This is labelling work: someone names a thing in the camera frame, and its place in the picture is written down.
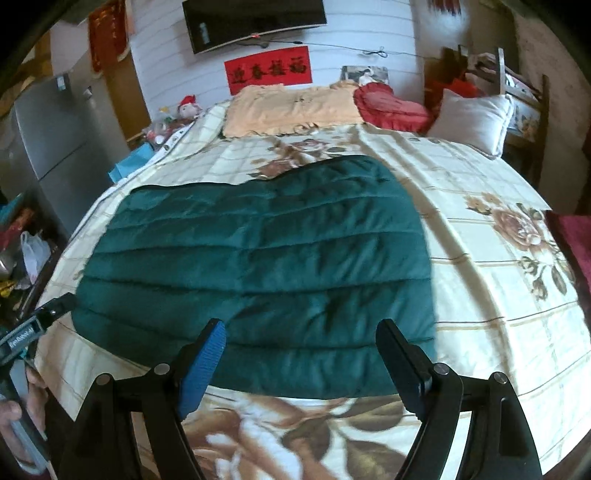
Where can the beige frilled pillow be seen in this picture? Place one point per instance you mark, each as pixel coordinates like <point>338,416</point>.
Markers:
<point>291,110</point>

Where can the red frilled pillow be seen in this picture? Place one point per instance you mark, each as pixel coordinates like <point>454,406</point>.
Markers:
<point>392,108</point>

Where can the wall-mounted television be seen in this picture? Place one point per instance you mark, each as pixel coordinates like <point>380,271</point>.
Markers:
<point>249,23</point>

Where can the red hanging decoration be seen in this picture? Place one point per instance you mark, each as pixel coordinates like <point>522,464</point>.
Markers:
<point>107,37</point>

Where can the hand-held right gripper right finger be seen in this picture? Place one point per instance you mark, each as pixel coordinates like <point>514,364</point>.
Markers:
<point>401,364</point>

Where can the brown wooden door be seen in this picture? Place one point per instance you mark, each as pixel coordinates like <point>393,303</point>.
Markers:
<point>138,101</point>

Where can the cluttered shelf items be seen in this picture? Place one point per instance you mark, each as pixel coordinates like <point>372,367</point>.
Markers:
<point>16,240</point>

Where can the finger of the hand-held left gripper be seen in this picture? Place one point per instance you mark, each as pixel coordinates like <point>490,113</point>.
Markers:
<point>57,307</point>

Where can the plush toy with red hat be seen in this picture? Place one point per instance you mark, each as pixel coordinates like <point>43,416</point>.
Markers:
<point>189,108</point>

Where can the red wall banner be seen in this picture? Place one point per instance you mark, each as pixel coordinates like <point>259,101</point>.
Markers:
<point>268,69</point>

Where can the dark red cloth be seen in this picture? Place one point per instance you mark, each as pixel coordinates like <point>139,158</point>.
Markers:
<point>575,244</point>

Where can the grey refrigerator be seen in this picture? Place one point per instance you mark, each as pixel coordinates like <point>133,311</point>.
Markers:
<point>60,138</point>

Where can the dark green quilted jacket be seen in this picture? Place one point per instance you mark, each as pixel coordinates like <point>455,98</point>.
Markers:
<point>258,258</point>

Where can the pile of bedside clutter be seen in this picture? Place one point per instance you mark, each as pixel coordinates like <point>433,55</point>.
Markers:
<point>164,131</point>

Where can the person's left hand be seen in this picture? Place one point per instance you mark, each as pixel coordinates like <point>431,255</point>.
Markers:
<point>36,401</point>

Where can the red clothes pile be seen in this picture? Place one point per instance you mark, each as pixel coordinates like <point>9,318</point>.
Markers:
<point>450,90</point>

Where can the framed photo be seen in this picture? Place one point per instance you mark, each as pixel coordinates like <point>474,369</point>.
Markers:
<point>364,74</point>

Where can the floral cream bedspread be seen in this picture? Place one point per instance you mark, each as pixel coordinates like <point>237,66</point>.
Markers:
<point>485,300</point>

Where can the wooden chair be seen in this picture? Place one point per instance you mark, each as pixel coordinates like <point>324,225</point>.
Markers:
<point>526,110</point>

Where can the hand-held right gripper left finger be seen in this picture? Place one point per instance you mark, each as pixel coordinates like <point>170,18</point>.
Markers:
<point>203,369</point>

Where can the white plastic bag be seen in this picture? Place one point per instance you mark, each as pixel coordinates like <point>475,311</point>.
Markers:
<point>34,254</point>

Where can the white pillow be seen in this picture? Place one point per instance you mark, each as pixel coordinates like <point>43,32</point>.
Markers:
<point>471,120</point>

